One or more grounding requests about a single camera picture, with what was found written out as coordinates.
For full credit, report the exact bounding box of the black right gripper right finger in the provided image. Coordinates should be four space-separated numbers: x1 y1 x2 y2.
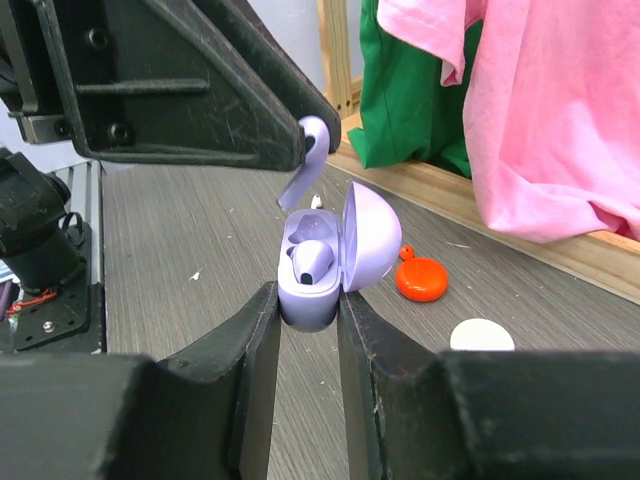
337 293 639 479

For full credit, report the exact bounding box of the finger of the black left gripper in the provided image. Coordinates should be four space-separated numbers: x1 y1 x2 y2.
199 0 342 154
37 1 306 171

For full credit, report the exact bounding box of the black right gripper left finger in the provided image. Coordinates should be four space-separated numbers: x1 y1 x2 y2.
1 282 281 479

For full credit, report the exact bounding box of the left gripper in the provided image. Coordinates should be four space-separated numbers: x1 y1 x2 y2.
1 1 76 145

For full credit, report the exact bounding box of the lilac earbud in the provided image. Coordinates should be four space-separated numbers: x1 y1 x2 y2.
278 116 330 211
290 240 335 285

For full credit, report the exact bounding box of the lilac earbud case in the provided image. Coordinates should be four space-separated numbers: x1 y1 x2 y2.
277 182 402 333

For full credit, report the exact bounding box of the lilac earbud front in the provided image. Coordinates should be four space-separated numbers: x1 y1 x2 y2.
290 240 335 285

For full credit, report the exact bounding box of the white earbud case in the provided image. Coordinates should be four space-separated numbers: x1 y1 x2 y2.
449 318 515 351

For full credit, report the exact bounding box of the orange earbud near case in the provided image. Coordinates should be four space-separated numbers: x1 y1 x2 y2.
399 245 415 261

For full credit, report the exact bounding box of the green t-shirt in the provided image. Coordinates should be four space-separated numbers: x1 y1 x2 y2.
348 1 484 177

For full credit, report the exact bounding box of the white earbud far left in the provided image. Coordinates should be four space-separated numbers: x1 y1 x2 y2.
310 195 323 209

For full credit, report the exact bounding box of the wooden clothes rack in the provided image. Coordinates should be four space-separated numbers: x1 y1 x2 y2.
316 1 639 304

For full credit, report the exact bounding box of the pink t-shirt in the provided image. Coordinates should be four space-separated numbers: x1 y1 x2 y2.
377 1 639 243

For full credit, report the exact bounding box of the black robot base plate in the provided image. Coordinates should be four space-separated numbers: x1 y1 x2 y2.
0 159 109 356

